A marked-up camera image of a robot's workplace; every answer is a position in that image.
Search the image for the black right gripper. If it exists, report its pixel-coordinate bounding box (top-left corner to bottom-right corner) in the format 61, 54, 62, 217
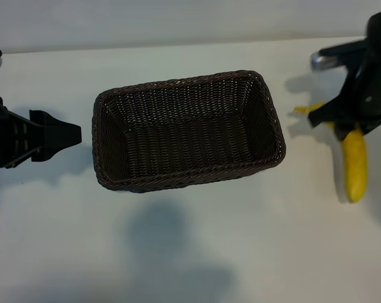
308, 44, 381, 142

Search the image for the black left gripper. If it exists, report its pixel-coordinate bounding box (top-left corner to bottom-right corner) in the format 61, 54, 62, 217
0, 96, 83, 174

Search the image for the yellow banana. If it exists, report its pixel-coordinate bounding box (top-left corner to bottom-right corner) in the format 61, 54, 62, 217
293, 102, 368, 203

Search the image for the dark brown wicker basket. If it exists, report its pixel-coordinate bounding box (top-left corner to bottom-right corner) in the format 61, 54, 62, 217
91, 69, 287, 193

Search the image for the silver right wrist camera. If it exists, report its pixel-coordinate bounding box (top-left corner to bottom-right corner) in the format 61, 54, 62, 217
310, 52, 336, 71

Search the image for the black right camera mount bracket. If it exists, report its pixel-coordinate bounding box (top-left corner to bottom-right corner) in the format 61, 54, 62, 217
316, 38, 368, 64

